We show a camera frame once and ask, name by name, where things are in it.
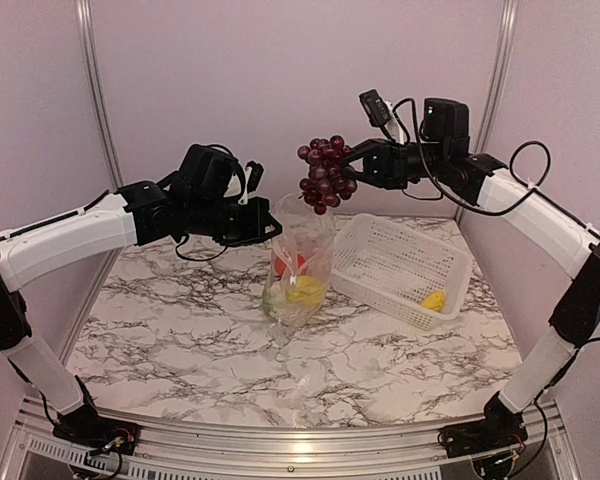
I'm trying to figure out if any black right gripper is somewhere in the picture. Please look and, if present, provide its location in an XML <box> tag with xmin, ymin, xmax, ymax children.
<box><xmin>330</xmin><ymin>137</ymin><xmax>448</xmax><ymax>189</ymax></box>

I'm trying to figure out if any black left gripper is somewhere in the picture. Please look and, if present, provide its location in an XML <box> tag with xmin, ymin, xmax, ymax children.
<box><xmin>186</xmin><ymin>195</ymin><xmax>282</xmax><ymax>247</ymax></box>

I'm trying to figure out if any purple grape bunch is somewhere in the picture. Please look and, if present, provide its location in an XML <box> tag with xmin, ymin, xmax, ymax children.
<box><xmin>296</xmin><ymin>135</ymin><xmax>358</xmax><ymax>216</ymax></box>

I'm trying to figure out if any orange tangerine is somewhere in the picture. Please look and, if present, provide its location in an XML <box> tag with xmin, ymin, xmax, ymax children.
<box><xmin>274</xmin><ymin>255</ymin><xmax>305</xmax><ymax>277</ymax></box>

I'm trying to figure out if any white green cabbage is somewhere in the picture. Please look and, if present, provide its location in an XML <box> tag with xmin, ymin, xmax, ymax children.
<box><xmin>262</xmin><ymin>282</ymin><xmax>290</xmax><ymax>322</ymax></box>

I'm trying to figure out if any clear zip top bag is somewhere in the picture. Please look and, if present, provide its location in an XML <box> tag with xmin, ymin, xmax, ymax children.
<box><xmin>262</xmin><ymin>194</ymin><xmax>336</xmax><ymax>334</ymax></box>

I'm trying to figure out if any yellow banana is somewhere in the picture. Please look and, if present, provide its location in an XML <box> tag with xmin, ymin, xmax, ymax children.
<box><xmin>285</xmin><ymin>275</ymin><xmax>325</xmax><ymax>308</ymax></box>

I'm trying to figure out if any yellow lemon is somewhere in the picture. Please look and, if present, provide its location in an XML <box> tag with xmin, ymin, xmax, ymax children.
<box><xmin>420</xmin><ymin>291</ymin><xmax>446</xmax><ymax>312</ymax></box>

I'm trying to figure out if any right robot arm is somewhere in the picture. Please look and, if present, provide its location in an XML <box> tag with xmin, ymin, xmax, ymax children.
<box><xmin>343</xmin><ymin>90</ymin><xmax>600</xmax><ymax>448</ymax></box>

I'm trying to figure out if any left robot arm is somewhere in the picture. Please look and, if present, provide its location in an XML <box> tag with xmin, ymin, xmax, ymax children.
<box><xmin>0</xmin><ymin>144</ymin><xmax>282</xmax><ymax>445</ymax></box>

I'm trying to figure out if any white plastic basket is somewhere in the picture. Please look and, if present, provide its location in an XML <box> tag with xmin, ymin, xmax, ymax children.
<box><xmin>331</xmin><ymin>214</ymin><xmax>472</xmax><ymax>330</ymax></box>

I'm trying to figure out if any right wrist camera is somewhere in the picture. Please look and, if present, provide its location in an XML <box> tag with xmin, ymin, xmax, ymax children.
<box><xmin>359</xmin><ymin>89</ymin><xmax>411</xmax><ymax>145</ymax></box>

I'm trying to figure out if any right aluminium frame post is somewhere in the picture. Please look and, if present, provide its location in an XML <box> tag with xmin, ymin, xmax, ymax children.
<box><xmin>454</xmin><ymin>0</ymin><xmax>520</xmax><ymax>221</ymax></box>

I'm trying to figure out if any aluminium frame post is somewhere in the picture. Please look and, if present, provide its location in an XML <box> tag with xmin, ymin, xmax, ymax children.
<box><xmin>454</xmin><ymin>0</ymin><xmax>520</xmax><ymax>221</ymax></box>
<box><xmin>75</xmin><ymin>0</ymin><xmax>124</xmax><ymax>188</ymax></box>

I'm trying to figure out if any left aluminium frame post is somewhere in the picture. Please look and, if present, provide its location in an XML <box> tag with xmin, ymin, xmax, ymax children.
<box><xmin>75</xmin><ymin>0</ymin><xmax>124</xmax><ymax>188</ymax></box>

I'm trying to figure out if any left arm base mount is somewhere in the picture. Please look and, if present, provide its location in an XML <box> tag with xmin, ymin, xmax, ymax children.
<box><xmin>52</xmin><ymin>417</ymin><xmax>140</xmax><ymax>455</ymax></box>

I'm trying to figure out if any front aluminium rail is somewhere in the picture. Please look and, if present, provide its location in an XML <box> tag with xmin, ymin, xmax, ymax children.
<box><xmin>0</xmin><ymin>397</ymin><xmax>582</xmax><ymax>479</ymax></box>

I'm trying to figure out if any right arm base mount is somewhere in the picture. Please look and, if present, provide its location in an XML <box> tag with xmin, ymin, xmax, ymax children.
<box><xmin>437</xmin><ymin>420</ymin><xmax>528</xmax><ymax>458</ymax></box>

